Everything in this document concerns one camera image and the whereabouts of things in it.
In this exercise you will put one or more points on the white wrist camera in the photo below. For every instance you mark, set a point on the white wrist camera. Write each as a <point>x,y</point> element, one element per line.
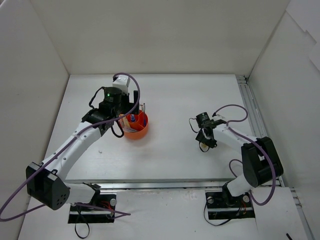
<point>217,116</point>
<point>122,82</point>

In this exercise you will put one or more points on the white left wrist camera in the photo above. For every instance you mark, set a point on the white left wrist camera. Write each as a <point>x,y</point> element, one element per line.
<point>122,82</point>

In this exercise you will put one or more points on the blue gel pen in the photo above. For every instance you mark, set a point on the blue gel pen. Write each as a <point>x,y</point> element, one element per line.
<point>144,120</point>

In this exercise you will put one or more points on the clear glue bottle blue cap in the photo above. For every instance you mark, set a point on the clear glue bottle blue cap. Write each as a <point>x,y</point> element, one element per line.
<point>133,118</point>

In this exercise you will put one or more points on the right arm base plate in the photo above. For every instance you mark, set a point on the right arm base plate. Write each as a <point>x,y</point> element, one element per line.
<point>217,207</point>

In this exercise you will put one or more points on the orange round divided organizer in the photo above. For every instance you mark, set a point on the orange round divided organizer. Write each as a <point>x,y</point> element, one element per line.
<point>138,125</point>

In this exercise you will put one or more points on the slim orange highlighter pen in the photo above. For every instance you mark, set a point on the slim orange highlighter pen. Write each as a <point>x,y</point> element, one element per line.
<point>130,130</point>

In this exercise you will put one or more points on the yellow highlighter marker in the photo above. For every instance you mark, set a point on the yellow highlighter marker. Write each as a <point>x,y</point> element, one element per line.
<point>125,122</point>

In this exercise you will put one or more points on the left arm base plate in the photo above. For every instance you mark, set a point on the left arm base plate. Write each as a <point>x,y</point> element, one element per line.
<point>89,215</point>

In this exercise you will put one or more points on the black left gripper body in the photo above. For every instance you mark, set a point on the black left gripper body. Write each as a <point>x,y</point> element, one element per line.
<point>135,99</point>

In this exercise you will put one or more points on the red gel pen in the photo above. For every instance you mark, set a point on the red gel pen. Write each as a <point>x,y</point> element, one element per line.
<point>143,108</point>

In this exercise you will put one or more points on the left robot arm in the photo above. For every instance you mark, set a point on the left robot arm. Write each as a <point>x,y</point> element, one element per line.
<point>46,180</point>

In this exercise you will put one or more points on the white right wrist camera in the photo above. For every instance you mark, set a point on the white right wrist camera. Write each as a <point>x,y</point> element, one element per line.
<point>217,116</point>

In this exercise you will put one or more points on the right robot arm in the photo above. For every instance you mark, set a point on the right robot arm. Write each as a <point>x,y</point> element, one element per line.
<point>259,157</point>

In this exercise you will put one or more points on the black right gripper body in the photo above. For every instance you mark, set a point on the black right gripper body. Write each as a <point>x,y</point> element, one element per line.
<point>207,136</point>

